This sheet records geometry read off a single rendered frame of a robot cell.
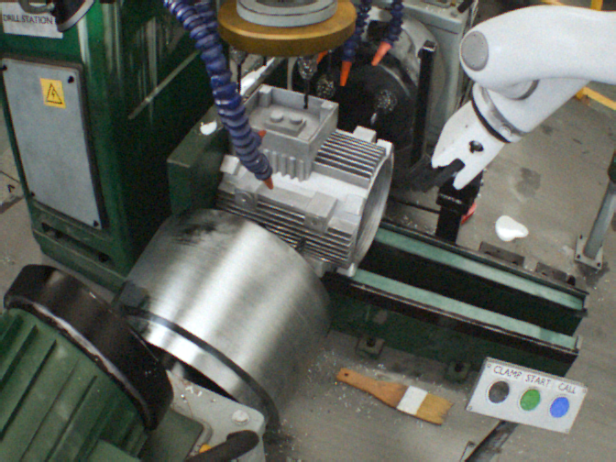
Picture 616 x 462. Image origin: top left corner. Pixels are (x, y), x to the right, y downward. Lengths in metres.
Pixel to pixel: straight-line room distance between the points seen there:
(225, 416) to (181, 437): 0.06
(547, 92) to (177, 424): 0.51
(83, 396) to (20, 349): 0.06
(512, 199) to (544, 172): 0.15
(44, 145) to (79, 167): 0.09
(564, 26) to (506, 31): 0.07
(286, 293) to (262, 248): 0.05
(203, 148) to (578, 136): 1.08
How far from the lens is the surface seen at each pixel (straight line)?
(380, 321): 1.09
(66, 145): 0.99
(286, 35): 0.79
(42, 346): 0.49
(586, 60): 0.61
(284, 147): 0.94
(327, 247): 0.97
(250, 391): 0.74
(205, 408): 0.66
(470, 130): 0.75
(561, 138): 1.67
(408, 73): 1.12
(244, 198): 0.97
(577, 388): 0.83
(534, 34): 0.61
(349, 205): 0.93
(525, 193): 1.45
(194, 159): 0.91
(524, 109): 0.71
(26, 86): 0.98
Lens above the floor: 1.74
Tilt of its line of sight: 48 degrees down
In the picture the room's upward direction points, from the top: 3 degrees clockwise
